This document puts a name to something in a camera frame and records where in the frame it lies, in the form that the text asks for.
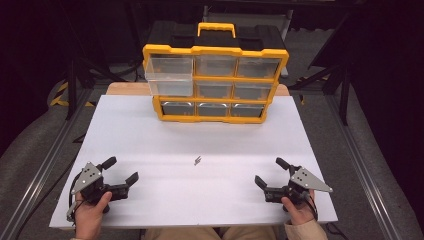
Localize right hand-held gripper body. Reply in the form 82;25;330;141
264;166;334;205

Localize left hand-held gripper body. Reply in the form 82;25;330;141
70;161;130;205

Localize clear plastic drawer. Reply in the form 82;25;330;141
144;54;195;98

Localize yellow and black organizer cabinet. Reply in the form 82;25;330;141
142;21;290;125

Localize person's right hand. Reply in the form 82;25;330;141
280;189;317;227

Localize person's left hand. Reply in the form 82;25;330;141
73;191;113;239

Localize person's right leg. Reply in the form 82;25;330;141
222;226;280;240

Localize person's leg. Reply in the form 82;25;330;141
143;226;222;240
222;226;280;240

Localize white foam board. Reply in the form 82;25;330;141
49;94;339;230

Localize person's left leg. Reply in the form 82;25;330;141
143;226;222;240

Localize black metal stand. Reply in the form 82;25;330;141
289;13;355;127
64;49;129;122

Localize yellow and black floor tape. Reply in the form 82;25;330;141
49;81;97;108

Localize set of small closed bins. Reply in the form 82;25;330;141
160;55;283;118

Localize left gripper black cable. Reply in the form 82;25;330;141
65;169;84;223

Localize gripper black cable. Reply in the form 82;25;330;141
304;194;320;223
65;169;84;223

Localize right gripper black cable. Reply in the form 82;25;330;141
304;194;320;223

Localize aluminium floor rail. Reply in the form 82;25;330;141
0;87;98;240
324;94;403;240

